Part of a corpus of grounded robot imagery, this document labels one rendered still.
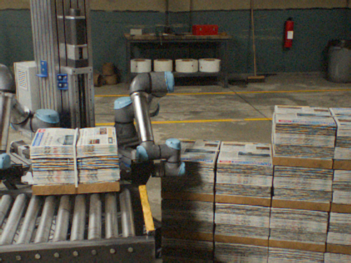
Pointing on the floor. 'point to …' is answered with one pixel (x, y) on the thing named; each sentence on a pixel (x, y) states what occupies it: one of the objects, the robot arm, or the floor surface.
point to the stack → (220, 176)
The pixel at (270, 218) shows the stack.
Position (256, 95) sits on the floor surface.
